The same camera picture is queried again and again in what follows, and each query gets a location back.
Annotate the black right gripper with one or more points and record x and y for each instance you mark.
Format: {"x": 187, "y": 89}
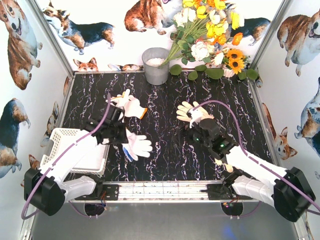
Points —
{"x": 203, "y": 122}

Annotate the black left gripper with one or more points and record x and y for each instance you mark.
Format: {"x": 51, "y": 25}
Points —
{"x": 117, "y": 114}

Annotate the blue dotted white glove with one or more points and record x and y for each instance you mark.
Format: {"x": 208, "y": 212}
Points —
{"x": 137, "y": 146}

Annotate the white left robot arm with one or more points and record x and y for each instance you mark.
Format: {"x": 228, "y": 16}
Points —
{"x": 49, "y": 193}

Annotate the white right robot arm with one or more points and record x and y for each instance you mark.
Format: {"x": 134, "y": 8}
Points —
{"x": 287, "y": 190}

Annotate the white plastic storage basket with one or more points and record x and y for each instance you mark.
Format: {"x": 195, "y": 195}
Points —
{"x": 68, "y": 156}

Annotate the cream glove far right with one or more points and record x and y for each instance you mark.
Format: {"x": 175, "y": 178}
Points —
{"x": 184, "y": 107}

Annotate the cream glove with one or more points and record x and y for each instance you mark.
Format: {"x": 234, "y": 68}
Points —
{"x": 184, "y": 107}
{"x": 229, "y": 168}

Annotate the white glove orange cuff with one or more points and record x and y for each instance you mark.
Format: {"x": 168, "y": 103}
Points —
{"x": 133, "y": 108}

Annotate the white glove orange trim folded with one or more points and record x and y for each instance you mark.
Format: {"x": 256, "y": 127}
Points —
{"x": 121, "y": 101}

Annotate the cream glove near right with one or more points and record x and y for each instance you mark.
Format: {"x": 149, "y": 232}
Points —
{"x": 229, "y": 168}

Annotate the green moss stone far left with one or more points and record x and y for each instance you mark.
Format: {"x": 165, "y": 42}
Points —
{"x": 175, "y": 70}

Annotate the large green moss stone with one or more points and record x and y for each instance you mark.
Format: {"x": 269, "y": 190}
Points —
{"x": 214, "y": 73}

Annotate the white sunflower pot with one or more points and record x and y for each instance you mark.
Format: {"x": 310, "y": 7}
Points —
{"x": 228, "y": 73}

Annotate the grey metal bucket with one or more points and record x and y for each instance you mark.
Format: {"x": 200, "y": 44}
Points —
{"x": 155, "y": 66}

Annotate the sunflower bunch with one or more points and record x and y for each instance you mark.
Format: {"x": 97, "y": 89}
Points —
{"x": 235, "y": 60}

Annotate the green moss stone right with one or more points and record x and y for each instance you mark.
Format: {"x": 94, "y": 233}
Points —
{"x": 252, "y": 74}

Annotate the artificial flower bouquet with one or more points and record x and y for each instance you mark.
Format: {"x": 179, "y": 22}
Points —
{"x": 203, "y": 28}

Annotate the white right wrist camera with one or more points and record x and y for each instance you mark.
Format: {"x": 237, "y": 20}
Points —
{"x": 196, "y": 114}

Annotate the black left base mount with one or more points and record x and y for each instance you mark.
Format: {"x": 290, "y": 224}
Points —
{"x": 102, "y": 191}

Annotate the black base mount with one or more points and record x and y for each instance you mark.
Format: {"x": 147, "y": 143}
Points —
{"x": 102, "y": 191}
{"x": 224, "y": 190}

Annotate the aluminium front rail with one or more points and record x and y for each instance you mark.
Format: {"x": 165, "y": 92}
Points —
{"x": 185, "y": 191}

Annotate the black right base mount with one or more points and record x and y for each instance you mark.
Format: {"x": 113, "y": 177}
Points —
{"x": 224, "y": 190}

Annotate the aluminium frame rail right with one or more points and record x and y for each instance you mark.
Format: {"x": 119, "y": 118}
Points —
{"x": 264, "y": 122}

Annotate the aluminium frame post left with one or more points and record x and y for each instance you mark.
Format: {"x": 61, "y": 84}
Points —
{"x": 37, "y": 13}

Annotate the aluminium frame post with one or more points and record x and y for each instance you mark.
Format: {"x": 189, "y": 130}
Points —
{"x": 37, "y": 13}
{"x": 279, "y": 15}

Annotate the aluminium frame post right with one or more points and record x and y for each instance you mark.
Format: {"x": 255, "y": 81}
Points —
{"x": 279, "y": 15}

